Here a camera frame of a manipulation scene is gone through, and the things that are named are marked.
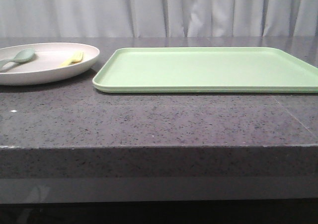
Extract pale green spoon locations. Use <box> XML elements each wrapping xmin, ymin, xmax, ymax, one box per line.
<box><xmin>0</xmin><ymin>49</ymin><xmax>35</xmax><ymax>68</ymax></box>

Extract yellow plastic fork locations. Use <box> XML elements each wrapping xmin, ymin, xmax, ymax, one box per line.
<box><xmin>59</xmin><ymin>51</ymin><xmax>84</xmax><ymax>67</ymax></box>

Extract white round plate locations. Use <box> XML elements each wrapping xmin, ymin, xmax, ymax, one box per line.
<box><xmin>0</xmin><ymin>43</ymin><xmax>100</xmax><ymax>85</ymax></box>

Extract light green tray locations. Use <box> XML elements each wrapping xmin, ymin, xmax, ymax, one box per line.
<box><xmin>92</xmin><ymin>47</ymin><xmax>318</xmax><ymax>93</ymax></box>

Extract white curtain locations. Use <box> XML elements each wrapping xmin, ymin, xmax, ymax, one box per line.
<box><xmin>0</xmin><ymin>0</ymin><xmax>318</xmax><ymax>38</ymax></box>

